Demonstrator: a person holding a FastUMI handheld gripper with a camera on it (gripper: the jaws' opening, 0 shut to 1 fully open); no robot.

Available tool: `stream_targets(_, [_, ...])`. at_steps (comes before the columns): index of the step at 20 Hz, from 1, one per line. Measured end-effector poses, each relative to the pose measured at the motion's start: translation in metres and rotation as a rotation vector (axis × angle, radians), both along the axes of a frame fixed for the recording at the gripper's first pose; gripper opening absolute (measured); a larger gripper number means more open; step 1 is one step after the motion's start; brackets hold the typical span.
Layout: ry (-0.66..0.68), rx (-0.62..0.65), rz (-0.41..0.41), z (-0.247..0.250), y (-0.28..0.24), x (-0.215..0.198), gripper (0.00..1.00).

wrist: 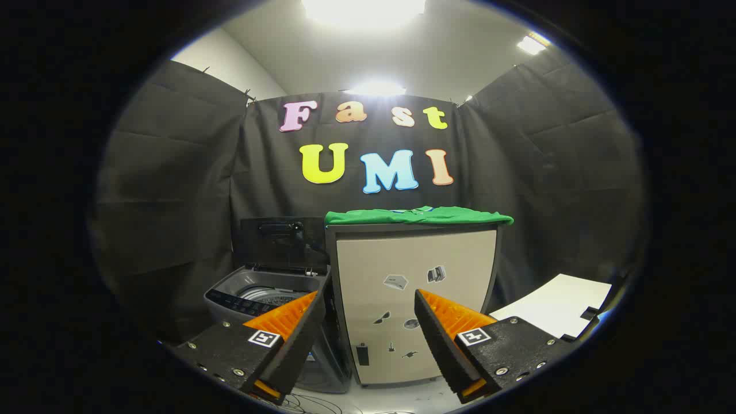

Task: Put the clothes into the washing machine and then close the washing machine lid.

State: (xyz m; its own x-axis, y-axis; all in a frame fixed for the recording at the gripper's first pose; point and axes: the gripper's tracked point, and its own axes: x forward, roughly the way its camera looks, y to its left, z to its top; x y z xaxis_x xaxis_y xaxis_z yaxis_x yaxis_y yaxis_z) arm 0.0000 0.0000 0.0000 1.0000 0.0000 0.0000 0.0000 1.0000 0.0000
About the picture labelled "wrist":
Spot small rectangular ceiling light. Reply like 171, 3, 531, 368
516, 33, 551, 56

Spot black backdrop cloth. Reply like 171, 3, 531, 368
89, 57, 647, 346

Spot grey beige cabinet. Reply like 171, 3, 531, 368
325, 221, 504, 387

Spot green polo shirt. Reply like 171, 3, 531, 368
325, 206, 514, 227

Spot large ceiling light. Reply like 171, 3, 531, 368
300, 0, 427, 29

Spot white flat board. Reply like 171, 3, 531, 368
489, 274, 613, 340

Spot grey washing machine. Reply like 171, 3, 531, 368
204, 266, 351, 394

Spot round ceiling light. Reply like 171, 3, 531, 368
345, 80, 408, 97

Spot thin floor cables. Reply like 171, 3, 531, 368
282, 391, 369, 414

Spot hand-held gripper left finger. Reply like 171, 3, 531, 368
171, 275, 333, 406

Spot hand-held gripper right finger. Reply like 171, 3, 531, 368
414, 289, 576, 404

